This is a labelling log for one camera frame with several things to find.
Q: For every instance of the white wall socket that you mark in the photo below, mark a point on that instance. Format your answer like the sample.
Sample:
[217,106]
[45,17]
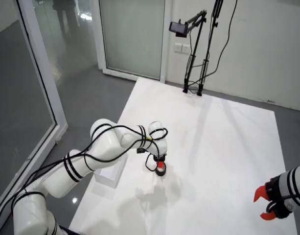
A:
[186,48]
[178,47]

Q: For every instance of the black phone camera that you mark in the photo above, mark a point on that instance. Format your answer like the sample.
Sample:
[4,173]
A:
[177,27]

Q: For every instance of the white cardboard bin box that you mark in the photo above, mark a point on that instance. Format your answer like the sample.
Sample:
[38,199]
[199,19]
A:
[110,180]

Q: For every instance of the black aluminium rail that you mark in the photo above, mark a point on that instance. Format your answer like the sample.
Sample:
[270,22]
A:
[67,231]

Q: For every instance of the frosted glass door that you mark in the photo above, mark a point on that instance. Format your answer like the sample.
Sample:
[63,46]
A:
[132,36]

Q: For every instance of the black camera tripod stand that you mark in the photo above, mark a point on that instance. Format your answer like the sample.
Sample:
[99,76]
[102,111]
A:
[229,31]

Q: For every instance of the glass partition with light frame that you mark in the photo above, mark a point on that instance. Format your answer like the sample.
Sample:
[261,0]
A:
[44,66]

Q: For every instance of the person in dark clothes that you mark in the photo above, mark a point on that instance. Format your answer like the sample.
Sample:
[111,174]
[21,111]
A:
[66,17]

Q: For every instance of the black boom stand with phone clamp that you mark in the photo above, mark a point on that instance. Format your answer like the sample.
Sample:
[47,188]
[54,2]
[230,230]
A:
[191,61]

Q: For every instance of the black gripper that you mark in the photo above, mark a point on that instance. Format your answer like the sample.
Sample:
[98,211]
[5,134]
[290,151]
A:
[159,157]
[277,195]

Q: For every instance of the black tape roll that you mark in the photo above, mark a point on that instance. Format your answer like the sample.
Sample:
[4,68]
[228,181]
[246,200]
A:
[162,173]

